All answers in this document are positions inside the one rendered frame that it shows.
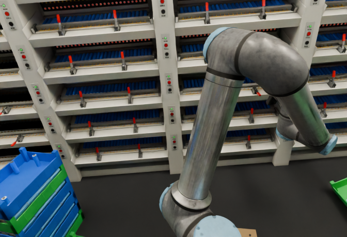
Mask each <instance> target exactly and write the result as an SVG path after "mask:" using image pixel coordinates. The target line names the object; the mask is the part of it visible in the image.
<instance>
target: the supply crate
mask: <svg viewBox="0 0 347 237"><path fill-rule="evenodd" d="M19 152H20V154H19V155H18V156H17V157H15V158H14V159H13V160H12V161H14V162H15V164H16V166H17V168H18V170H19V171H20V172H19V173H18V174H15V173H14V171H13V169H12V167H11V166H10V164H9V163H8V164H7V165H6V166H4V167H3V168H2V169H1V170H0V219H3V220H8V221H10V220H11V219H12V218H13V217H14V216H15V214H16V213H17V212H18V211H19V210H20V209H21V208H22V206H23V205H25V204H26V203H27V202H28V200H29V199H30V198H31V197H32V196H33V195H34V194H35V192H36V191H37V190H38V189H39V188H40V187H41V186H42V185H43V184H44V183H45V182H46V181H47V180H48V179H49V177H50V176H51V175H52V174H53V173H54V172H55V171H56V170H57V169H58V168H59V167H60V166H61V165H62V163H63V162H62V160H61V158H60V155H59V153H58V150H53V151H52V152H51V153H41V152H29V151H26V149H25V147H21V148H20V149H19ZM34 154H36V155H37V157H38V159H39V161H40V163H41V166H40V167H37V166H36V163H35V161H34V159H33V157H32V155H34ZM4 196H7V198H8V199H9V201H10V203H9V204H8V205H6V203H5V202H4V201H1V198H2V197H4Z"/></svg>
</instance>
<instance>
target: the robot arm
mask: <svg viewBox="0 0 347 237"><path fill-rule="evenodd" d="M203 56H204V59H205V61H206V62H207V63H208V65H207V69H206V77H205V80H204V84H203V88H202V92H201V96H200V100H199V104H198V108H197V112H196V116H195V120H194V124H193V128H192V132H191V136H190V140H189V143H188V147H187V151H186V155H185V159H184V163H183V167H182V170H181V174H180V179H179V180H177V181H176V182H174V183H172V184H171V185H170V187H167V188H166V189H165V190H164V191H163V193H162V195H161V197H160V203H159V206H160V210H161V212H162V214H163V216H164V218H165V219H166V220H167V222H168V223H169V225H170V227H171V228H172V230H173V231H174V233H175V234H176V236H177V237H241V234H240V232H239V230H238V229H237V227H236V226H235V225H234V224H233V223H232V222H231V221H230V220H228V219H226V218H224V217H222V216H218V215H216V216H215V215H214V213H213V212H212V211H211V210H210V209H209V206H210V204H211V200H212V196H211V193H210V191H209V188H210V185H211V182H212V179H213V176H214V172H215V169H216V166H217V162H218V159H219V156H220V153H221V150H222V147H223V144H224V141H225V138H226V135H227V132H228V128H229V125H230V122H231V119H232V115H233V112H234V109H235V106H236V103H237V100H238V97H239V94H240V91H241V88H242V84H243V82H244V81H245V78H246V77H247V78H249V79H251V80H252V81H254V82H255V83H257V84H258V85H259V86H260V87H262V89H263V90H264V91H265V92H266V93H267V94H269V97H268V99H267V101H266V103H267V105H273V104H276V102H278V103H279V104H280V105H281V108H280V112H279V117H278V121H277V124H276V134H277V135H278V136H279V137H280V138H282V139H285V140H289V141H292V140H295V141H297V142H299V143H301V144H303V145H305V146H307V147H309V148H310V149H312V150H314V151H316V152H318V153H319V154H322V155H328V154H329V153H330V152H331V151H332V150H333V148H334V146H335V145H336V143H337V141H338V137H337V136H335V135H334V134H331V133H329V131H328V129H327V128H326V126H325V124H324V121H323V119H322V117H321V114H320V112H319V110H318V107H317V105H316V103H315V101H314V98H313V96H312V94H311V91H310V89H309V87H308V84H307V82H308V80H309V75H310V73H309V69H308V66H307V64H306V62H305V60H304V59H303V57H302V56H301V55H300V54H299V53H298V52H297V51H296V50H295V49H294V48H293V47H291V46H289V45H288V44H287V43H285V42H284V41H282V40H280V39H278V38H276V37H274V36H272V35H270V34H267V33H263V32H257V31H251V30H244V29H238V28H236V27H221V28H218V29H216V30H215V31H214V32H212V33H211V34H210V35H209V37H208V38H207V40H206V42H205V44H204V47H203Z"/></svg>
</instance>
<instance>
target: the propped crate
mask: <svg viewBox="0 0 347 237"><path fill-rule="evenodd" d="M330 184H331V187H332V189H333V191H334V192H335V193H336V195H337V196H338V197H339V198H340V199H341V201H342V202H343V203H344V204H345V205H346V206H347V202H346V200H347V178H345V179H342V180H340V181H337V182H334V181H330Z"/></svg>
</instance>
